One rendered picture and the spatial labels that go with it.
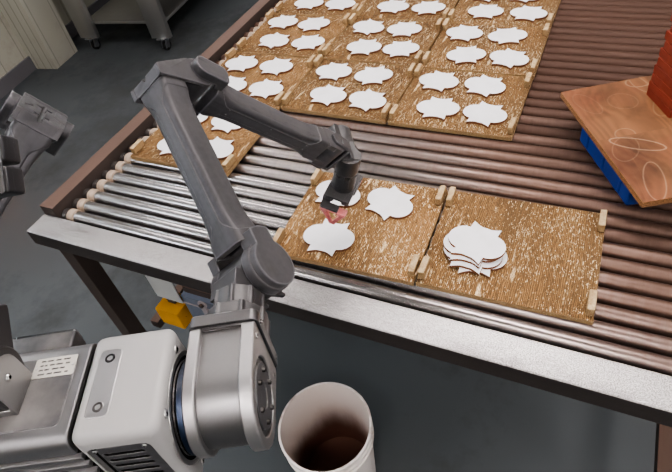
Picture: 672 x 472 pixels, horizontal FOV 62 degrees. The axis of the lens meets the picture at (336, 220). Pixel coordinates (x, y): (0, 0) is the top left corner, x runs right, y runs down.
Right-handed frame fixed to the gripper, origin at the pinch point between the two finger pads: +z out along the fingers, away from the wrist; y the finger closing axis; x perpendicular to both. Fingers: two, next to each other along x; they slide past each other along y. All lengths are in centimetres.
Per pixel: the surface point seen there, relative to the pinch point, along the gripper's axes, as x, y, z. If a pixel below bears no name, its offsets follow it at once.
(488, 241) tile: 38.6, -4.3, -3.0
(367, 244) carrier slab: 10.0, 0.7, 9.4
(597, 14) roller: 60, -138, -2
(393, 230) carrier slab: 15.2, -5.8, 7.9
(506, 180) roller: 41, -34, 3
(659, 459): 111, 8, 48
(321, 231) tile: -3.4, -0.5, 12.7
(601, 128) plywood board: 59, -46, -16
